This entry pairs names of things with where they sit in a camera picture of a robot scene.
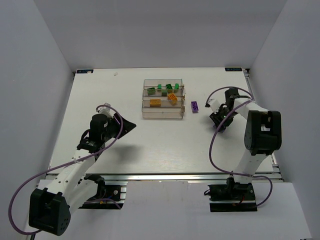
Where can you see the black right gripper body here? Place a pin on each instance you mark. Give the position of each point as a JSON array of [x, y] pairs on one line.
[[219, 120]]

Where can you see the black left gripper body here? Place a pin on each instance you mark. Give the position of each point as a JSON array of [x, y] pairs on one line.
[[118, 124]]

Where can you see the orange rectangular lego brick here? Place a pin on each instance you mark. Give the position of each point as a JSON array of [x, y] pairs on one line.
[[155, 103]]

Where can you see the green rectangular lego brick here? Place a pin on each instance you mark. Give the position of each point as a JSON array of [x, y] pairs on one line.
[[151, 91]]

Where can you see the yellow rounded lego brick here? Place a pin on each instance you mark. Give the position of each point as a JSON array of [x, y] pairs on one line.
[[172, 98]]

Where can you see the green small lego brick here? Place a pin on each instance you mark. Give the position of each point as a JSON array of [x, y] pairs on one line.
[[176, 87]]

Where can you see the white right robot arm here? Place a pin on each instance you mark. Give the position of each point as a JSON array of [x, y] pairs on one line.
[[263, 130]]

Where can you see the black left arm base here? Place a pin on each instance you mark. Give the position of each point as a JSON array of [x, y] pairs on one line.
[[108, 196]]

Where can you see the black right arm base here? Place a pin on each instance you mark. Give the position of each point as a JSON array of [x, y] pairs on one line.
[[231, 197]]

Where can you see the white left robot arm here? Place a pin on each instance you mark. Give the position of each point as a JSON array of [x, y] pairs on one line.
[[52, 206]]

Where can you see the purple rectangular lego brick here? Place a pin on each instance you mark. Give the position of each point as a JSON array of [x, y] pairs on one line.
[[194, 107]]

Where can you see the blue right corner label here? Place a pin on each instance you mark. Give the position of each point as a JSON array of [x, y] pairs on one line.
[[233, 69]]

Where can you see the blue corner label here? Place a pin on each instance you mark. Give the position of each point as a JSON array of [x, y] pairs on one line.
[[233, 69], [84, 71]]

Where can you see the clear back container bin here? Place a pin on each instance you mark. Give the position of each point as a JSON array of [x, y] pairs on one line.
[[153, 83]]

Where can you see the clear container bin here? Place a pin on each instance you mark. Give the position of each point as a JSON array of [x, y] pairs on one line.
[[166, 111], [153, 83], [162, 95]]

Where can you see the clear middle container bin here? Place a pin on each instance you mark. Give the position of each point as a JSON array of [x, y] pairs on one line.
[[162, 95]]

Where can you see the clear front container bin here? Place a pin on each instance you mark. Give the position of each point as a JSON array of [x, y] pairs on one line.
[[166, 111]]

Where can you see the blue left corner label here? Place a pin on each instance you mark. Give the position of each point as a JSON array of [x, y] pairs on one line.
[[84, 71]]

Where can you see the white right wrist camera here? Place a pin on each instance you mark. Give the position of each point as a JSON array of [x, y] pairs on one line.
[[213, 104]]

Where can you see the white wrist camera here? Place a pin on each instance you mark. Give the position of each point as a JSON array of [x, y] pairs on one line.
[[104, 109], [213, 104]]

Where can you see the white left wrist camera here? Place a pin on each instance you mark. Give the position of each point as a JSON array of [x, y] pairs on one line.
[[104, 109]]

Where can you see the aluminium table edge rail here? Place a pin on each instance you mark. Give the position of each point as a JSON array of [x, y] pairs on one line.
[[198, 177]]

